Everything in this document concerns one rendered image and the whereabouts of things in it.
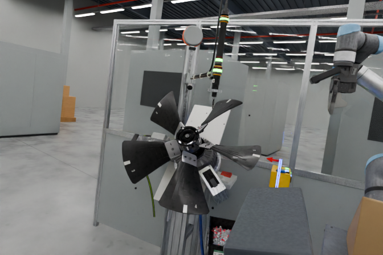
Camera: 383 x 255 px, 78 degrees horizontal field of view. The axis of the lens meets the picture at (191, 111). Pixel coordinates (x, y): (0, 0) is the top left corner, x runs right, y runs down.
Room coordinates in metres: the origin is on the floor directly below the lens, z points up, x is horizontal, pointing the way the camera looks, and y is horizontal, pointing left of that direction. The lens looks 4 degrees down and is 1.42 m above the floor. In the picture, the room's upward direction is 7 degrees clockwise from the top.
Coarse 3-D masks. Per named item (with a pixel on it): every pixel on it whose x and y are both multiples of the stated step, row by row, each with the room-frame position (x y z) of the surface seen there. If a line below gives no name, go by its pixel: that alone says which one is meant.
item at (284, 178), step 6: (276, 168) 1.33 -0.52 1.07; (282, 168) 1.34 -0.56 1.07; (276, 174) 1.25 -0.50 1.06; (282, 174) 1.24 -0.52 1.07; (288, 174) 1.24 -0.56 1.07; (270, 180) 1.26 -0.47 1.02; (282, 180) 1.24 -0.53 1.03; (288, 180) 1.23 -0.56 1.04; (270, 186) 1.26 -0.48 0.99; (282, 186) 1.24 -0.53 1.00; (288, 186) 1.23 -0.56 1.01
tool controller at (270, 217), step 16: (256, 192) 0.50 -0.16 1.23; (272, 192) 0.49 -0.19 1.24; (288, 192) 0.48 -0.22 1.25; (256, 208) 0.41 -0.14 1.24; (272, 208) 0.41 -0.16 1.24; (288, 208) 0.40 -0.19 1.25; (304, 208) 0.40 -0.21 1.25; (240, 224) 0.36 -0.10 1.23; (256, 224) 0.35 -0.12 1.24; (272, 224) 0.35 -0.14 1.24; (288, 224) 0.34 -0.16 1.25; (304, 224) 0.34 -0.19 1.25; (240, 240) 0.31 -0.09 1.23; (256, 240) 0.31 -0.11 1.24; (272, 240) 0.30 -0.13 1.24; (288, 240) 0.30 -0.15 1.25; (304, 240) 0.30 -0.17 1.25
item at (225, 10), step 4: (224, 8) 1.17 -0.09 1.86; (224, 12) 1.16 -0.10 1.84; (228, 12) 1.17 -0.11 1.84; (228, 16) 1.19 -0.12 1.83; (216, 76) 1.16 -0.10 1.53; (220, 76) 1.18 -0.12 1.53; (216, 80) 1.16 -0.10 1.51; (216, 84) 1.16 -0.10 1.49; (212, 88) 1.17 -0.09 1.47; (216, 88) 1.16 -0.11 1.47; (212, 92) 1.18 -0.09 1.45; (216, 92) 1.17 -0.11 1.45; (212, 96) 1.17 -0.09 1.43; (216, 96) 1.17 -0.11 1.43
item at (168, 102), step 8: (168, 96) 1.40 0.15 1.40; (168, 104) 1.37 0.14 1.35; (160, 112) 1.40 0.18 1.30; (168, 112) 1.35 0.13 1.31; (176, 112) 1.31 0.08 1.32; (152, 120) 1.43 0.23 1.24; (160, 120) 1.39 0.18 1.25; (168, 120) 1.34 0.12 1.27; (176, 120) 1.29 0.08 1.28; (168, 128) 1.34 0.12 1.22; (176, 128) 1.29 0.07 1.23
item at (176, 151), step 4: (172, 140) 1.20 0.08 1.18; (168, 144) 1.20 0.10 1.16; (172, 144) 1.20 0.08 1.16; (176, 144) 1.21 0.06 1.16; (168, 148) 1.20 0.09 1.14; (176, 148) 1.21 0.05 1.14; (168, 152) 1.21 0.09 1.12; (172, 152) 1.21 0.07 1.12; (176, 152) 1.21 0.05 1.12; (180, 152) 1.21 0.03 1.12; (172, 156) 1.21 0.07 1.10; (176, 156) 1.21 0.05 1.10
